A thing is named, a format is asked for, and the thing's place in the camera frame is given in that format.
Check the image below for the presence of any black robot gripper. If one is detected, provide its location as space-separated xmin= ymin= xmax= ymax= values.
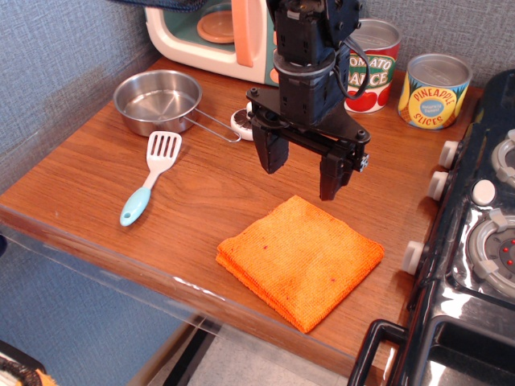
xmin=247 ymin=44 xmax=371 ymax=201

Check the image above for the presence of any stainless steel pot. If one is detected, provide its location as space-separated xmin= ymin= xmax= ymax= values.
xmin=113 ymin=70 xmax=241 ymax=143

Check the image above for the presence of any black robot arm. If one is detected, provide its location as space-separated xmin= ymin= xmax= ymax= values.
xmin=247 ymin=1 xmax=371 ymax=200

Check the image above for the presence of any white toy mushroom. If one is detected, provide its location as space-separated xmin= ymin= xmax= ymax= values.
xmin=230 ymin=102 xmax=253 ymax=142

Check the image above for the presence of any orange folded cloth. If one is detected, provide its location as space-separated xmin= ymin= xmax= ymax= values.
xmin=216 ymin=196 xmax=385 ymax=333

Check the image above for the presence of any tomato sauce can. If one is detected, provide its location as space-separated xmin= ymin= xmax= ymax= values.
xmin=345 ymin=18 xmax=402 ymax=113

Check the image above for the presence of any white stove knob middle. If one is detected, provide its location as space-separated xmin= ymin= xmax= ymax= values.
xmin=426 ymin=171 xmax=448 ymax=201

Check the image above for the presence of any white stove knob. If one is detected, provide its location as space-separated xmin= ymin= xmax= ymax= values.
xmin=402 ymin=240 xmax=425 ymax=275
xmin=439 ymin=141 xmax=459 ymax=170
xmin=426 ymin=171 xmax=448 ymax=201

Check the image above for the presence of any teal toy microwave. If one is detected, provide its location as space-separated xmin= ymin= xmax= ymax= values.
xmin=145 ymin=1 xmax=278 ymax=86

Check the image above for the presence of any white stove knob front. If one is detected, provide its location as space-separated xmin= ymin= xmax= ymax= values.
xmin=402 ymin=240 xmax=425 ymax=275

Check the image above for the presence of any white stove knob rear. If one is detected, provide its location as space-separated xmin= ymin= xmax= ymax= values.
xmin=439 ymin=141 xmax=459 ymax=170

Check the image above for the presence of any pineapple slices can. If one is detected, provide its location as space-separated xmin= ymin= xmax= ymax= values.
xmin=398 ymin=53 xmax=472 ymax=130

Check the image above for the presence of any orange plate in microwave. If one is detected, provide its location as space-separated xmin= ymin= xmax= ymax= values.
xmin=196 ymin=10 xmax=234 ymax=44

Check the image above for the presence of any white round stove button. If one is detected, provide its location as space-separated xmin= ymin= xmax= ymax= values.
xmin=472 ymin=179 xmax=496 ymax=206

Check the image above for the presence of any grey stove burner rear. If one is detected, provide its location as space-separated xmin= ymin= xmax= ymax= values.
xmin=491 ymin=129 xmax=515 ymax=187

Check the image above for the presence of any grey stove burner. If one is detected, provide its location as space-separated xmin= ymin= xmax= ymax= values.
xmin=491 ymin=129 xmax=515 ymax=187
xmin=468 ymin=208 xmax=514 ymax=298

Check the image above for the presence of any grey stove burner front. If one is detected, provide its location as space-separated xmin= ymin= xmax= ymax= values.
xmin=468 ymin=208 xmax=514 ymax=298

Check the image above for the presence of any black toy stove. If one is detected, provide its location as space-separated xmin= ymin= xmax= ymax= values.
xmin=348 ymin=70 xmax=514 ymax=385

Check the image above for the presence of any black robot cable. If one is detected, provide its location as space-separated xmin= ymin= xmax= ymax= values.
xmin=333 ymin=35 xmax=369 ymax=101

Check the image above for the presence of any white spatula blue handle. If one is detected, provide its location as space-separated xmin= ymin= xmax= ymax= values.
xmin=119 ymin=131 xmax=182 ymax=227

